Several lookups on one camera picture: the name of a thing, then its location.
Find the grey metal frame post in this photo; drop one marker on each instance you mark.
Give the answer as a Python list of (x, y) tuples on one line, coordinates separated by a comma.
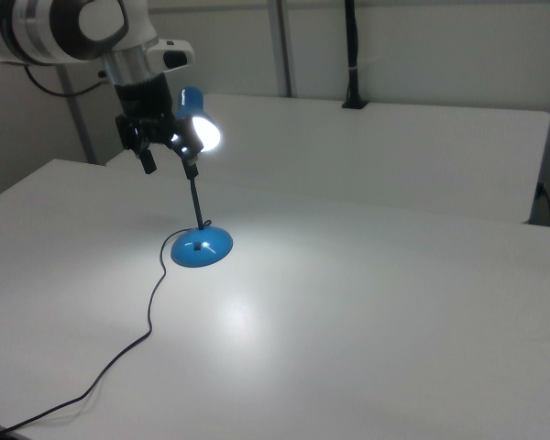
[(78, 119), (283, 46)]

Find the blue desk lamp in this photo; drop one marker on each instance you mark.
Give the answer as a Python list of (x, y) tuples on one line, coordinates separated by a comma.
[(201, 253)]

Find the black clamped pole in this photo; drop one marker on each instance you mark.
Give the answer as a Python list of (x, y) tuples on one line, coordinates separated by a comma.
[(354, 46)]

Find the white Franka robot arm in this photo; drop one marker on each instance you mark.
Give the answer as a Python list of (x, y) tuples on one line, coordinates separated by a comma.
[(50, 27)]

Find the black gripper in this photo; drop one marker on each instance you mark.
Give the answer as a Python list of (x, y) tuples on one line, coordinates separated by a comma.
[(142, 103)]

